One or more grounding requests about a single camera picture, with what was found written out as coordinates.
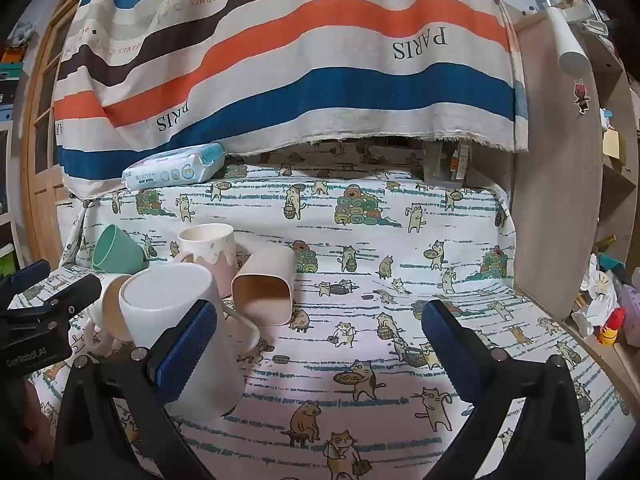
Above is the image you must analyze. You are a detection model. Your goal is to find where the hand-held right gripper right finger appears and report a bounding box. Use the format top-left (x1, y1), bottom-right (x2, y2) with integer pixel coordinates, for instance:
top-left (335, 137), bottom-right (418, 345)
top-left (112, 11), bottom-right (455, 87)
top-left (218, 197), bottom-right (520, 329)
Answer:
top-left (421, 299), bottom-right (586, 480)

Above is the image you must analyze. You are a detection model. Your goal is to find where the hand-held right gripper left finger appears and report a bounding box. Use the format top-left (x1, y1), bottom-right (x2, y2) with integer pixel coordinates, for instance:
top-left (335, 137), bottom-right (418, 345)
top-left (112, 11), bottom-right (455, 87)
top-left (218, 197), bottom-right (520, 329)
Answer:
top-left (54, 300), bottom-right (221, 480)

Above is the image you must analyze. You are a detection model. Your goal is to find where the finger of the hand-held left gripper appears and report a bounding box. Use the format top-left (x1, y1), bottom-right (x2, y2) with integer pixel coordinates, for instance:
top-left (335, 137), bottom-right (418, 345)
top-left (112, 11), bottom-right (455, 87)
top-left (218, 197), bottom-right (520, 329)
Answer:
top-left (27, 275), bottom-right (103, 323)
top-left (0, 259), bottom-right (52, 306)

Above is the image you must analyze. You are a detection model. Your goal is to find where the small white cup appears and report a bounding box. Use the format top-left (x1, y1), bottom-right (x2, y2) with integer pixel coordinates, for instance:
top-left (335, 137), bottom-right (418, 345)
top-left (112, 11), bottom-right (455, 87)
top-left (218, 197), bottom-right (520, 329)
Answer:
top-left (82, 274), bottom-right (135, 357)

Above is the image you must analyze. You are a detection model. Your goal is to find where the green cup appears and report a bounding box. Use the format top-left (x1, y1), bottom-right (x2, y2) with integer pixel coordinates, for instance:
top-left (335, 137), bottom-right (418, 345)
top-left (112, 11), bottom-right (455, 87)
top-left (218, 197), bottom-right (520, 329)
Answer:
top-left (91, 224), bottom-right (150, 273)

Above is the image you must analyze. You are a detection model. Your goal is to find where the beige square cup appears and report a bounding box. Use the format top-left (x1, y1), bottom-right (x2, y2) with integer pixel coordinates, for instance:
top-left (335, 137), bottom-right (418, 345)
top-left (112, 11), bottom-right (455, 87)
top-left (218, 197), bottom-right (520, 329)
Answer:
top-left (231, 246), bottom-right (298, 328)

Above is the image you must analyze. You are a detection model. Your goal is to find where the pink drip pattern mug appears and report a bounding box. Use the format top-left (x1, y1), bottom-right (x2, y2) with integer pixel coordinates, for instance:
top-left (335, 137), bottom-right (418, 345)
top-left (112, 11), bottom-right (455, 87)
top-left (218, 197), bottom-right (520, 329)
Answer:
top-left (172, 223), bottom-right (238, 301)

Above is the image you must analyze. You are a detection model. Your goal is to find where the cat print tablecloth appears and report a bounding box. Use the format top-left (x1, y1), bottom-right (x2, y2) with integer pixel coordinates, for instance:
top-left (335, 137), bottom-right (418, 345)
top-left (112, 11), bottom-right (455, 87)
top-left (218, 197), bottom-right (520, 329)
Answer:
top-left (10, 141), bottom-right (635, 480)

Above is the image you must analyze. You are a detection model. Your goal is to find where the wooden door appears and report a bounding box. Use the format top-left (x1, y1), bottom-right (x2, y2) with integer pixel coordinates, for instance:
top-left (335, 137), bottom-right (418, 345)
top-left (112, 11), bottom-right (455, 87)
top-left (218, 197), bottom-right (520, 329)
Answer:
top-left (20, 0), bottom-right (103, 263)

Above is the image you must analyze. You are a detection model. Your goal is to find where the crumpled white plastic bag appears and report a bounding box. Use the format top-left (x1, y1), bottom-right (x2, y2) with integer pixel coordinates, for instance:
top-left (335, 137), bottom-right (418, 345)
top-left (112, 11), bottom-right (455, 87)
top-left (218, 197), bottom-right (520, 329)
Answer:
top-left (572, 254), bottom-right (622, 337)

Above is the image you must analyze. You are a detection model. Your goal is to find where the baby wipes pack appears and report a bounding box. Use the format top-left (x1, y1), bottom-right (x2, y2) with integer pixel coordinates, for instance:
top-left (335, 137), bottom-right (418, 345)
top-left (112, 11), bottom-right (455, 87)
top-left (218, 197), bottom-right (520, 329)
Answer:
top-left (121, 143), bottom-right (227, 192)

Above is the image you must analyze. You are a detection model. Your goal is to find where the red yellow toy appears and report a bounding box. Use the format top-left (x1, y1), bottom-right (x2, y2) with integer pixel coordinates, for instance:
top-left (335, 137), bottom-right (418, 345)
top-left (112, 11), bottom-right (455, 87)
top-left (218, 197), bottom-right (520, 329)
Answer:
top-left (597, 307), bottom-right (627, 347)

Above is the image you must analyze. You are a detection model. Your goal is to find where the wooden side panel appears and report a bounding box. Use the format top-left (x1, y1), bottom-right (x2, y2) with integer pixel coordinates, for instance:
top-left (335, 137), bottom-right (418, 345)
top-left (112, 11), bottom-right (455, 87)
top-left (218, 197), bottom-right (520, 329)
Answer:
top-left (467, 2), bottom-right (621, 322)

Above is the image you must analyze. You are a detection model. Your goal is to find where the purple toy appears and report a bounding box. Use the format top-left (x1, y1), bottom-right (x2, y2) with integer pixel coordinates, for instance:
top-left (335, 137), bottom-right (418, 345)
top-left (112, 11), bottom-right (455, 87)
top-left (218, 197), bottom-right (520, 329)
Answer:
top-left (617, 267), bottom-right (640, 322)

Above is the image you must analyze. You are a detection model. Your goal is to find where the white orange tube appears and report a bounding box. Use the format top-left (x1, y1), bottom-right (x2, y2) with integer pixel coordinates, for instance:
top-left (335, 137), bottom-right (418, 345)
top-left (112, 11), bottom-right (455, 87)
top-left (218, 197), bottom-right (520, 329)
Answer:
top-left (449, 144), bottom-right (474, 182)

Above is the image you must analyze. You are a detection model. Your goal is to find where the wooden shelf unit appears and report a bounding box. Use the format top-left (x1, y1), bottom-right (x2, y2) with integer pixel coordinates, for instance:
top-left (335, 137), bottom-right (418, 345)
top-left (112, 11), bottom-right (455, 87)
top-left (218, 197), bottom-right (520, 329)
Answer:
top-left (560, 20), bottom-right (640, 391)

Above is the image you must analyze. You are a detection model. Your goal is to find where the bear sticker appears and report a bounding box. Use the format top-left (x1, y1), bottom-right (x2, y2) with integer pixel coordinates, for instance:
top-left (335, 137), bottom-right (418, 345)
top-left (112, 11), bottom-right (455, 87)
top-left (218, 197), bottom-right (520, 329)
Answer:
top-left (572, 79), bottom-right (592, 116)

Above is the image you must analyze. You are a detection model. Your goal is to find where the striped cloth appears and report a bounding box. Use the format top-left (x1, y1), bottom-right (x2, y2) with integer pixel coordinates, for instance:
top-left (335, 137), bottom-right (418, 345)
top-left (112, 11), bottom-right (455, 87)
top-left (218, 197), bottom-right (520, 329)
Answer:
top-left (52, 0), bottom-right (530, 200)

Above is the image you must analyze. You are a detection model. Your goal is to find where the white handheld vacuum cleaner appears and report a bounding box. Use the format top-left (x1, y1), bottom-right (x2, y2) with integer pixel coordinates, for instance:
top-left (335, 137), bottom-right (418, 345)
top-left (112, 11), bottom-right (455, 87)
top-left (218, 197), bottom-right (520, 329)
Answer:
top-left (519, 0), bottom-right (609, 75)

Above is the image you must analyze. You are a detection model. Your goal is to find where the white cup with handle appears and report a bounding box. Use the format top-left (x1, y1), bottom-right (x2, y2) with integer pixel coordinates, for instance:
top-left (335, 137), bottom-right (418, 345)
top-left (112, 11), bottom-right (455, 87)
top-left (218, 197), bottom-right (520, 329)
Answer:
top-left (118, 262), bottom-right (262, 421)

